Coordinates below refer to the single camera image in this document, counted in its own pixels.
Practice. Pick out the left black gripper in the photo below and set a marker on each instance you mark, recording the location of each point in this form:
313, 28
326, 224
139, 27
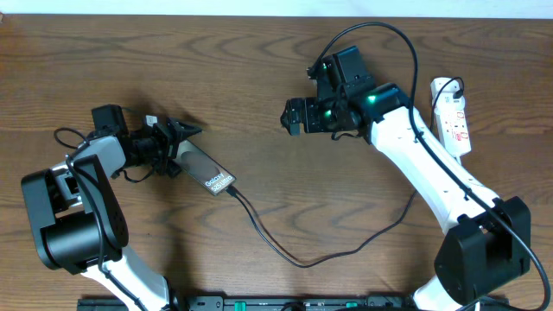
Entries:
165, 145

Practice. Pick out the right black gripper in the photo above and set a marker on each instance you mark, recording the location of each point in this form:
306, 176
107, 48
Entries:
308, 106

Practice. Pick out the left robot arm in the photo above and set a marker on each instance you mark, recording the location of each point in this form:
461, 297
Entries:
75, 218

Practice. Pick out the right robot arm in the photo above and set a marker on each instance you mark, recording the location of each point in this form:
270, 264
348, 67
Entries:
485, 236

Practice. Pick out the white power strip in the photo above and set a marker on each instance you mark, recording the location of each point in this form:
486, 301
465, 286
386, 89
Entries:
448, 106

